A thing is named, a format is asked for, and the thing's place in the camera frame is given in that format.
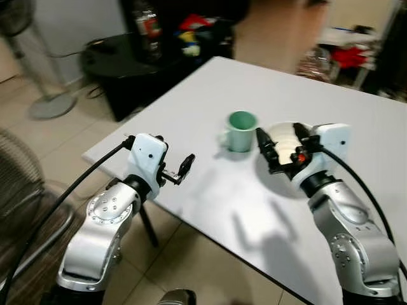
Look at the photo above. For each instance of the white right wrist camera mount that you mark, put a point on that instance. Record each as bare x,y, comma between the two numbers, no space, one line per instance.
336,138

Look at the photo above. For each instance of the white rack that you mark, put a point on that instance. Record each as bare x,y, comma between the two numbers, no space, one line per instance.
343,37

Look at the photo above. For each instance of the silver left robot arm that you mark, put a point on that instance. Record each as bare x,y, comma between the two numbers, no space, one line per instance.
102,235

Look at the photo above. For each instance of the black side table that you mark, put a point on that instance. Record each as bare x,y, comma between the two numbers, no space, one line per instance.
121,82

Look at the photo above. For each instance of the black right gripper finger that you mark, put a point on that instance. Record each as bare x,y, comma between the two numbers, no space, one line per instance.
274,162
261,141

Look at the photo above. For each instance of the red bag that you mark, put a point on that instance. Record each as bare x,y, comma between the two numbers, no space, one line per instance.
348,57

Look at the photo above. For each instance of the clear plastic bag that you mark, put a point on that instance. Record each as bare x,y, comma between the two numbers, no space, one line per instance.
315,63

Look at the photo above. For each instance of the white ceramic bowl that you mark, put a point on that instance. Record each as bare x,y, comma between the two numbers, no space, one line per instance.
284,141

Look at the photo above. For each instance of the bottle with red label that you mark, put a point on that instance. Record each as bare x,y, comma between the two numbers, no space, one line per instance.
147,28

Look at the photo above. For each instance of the dark wicker chair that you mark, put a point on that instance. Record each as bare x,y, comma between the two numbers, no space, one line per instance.
19,178

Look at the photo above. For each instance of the grey pedestal floor fan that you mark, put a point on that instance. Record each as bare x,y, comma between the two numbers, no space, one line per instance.
54,105

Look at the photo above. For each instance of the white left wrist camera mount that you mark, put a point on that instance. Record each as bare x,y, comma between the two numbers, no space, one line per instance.
147,155

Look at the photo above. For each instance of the silver robot leg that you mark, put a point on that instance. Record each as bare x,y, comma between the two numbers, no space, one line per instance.
177,298

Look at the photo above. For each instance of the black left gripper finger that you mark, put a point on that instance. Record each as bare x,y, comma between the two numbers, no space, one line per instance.
175,176
187,166

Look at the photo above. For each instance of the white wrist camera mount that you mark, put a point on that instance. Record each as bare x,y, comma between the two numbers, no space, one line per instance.
336,138
147,155

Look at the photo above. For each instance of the mint green mug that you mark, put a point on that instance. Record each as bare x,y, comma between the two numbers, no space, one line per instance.
241,136

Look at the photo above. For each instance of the dark cabinet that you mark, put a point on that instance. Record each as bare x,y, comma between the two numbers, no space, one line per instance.
391,57

